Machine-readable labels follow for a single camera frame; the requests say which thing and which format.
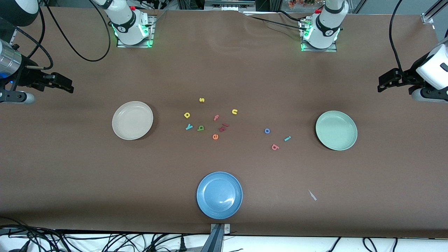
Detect diagonal aluminium profile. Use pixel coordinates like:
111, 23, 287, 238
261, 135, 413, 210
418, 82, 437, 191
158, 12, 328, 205
425, 0, 448, 20

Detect black cable on sheet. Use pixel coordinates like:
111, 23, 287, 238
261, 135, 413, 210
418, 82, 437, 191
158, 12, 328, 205
245, 10, 306, 31

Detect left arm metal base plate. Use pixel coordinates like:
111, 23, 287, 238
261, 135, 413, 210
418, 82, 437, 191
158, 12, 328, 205
300, 17, 338, 53

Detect beige round plate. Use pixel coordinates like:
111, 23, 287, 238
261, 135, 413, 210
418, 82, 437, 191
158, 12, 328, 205
112, 101, 154, 141

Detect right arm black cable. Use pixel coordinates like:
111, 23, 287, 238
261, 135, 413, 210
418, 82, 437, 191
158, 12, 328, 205
14, 0, 111, 70

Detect blue round plate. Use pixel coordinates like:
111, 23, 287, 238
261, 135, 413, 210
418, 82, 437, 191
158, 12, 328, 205
196, 171, 243, 220

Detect brown table cover sheet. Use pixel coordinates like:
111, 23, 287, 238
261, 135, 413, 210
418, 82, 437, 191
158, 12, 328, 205
0, 6, 448, 239

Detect metal table edge bracket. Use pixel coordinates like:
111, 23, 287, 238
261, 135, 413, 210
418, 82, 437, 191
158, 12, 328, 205
210, 223, 231, 234

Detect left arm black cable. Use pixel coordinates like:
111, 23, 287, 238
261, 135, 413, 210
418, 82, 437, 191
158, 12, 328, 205
388, 0, 406, 72

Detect pale green round plate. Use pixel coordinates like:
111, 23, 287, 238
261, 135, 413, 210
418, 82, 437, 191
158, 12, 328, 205
315, 110, 358, 151

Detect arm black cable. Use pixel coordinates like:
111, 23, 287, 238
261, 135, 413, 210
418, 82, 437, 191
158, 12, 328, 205
388, 0, 406, 72
14, 0, 111, 70

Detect silver aluminium crossbar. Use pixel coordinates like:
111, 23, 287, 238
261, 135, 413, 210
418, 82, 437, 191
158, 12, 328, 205
204, 1, 256, 10

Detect orange dried flowers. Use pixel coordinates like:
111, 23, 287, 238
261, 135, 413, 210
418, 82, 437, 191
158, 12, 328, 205
288, 0, 315, 9

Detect grey aluminium mast profile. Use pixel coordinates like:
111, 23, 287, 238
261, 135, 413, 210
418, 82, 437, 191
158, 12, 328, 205
200, 224, 224, 252

